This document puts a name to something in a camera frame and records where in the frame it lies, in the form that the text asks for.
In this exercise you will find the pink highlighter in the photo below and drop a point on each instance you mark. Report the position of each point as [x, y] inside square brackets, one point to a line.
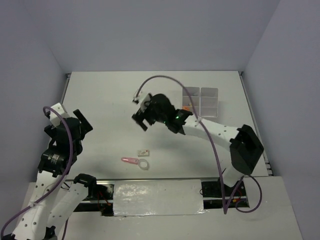
[130, 160]

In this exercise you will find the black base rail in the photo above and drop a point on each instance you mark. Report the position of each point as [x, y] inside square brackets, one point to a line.
[102, 199]

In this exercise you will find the right white compartment container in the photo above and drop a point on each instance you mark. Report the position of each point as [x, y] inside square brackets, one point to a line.
[209, 102]

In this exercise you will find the white compartment container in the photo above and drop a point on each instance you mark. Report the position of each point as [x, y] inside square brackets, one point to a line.
[191, 94]
[209, 102]

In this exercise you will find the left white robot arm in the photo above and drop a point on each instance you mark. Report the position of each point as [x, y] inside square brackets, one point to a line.
[43, 218]

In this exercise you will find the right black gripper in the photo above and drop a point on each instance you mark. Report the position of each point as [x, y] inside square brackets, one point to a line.
[139, 119]

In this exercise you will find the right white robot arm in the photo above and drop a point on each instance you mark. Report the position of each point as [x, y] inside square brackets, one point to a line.
[243, 144]

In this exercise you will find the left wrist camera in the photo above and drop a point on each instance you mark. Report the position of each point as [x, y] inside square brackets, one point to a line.
[61, 110]

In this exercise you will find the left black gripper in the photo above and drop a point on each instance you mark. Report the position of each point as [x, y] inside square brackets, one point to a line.
[85, 126]

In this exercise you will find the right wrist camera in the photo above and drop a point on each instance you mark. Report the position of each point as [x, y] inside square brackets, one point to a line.
[142, 100]

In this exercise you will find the white eraser red label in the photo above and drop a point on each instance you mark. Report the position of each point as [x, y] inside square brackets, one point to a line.
[143, 153]

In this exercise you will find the left white compartment container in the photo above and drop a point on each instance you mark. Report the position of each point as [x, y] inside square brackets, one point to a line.
[191, 94]

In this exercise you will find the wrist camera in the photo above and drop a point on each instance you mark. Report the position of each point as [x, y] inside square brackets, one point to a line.
[61, 110]
[142, 100]

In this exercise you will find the white base cover plate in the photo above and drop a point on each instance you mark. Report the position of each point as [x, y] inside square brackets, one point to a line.
[157, 198]

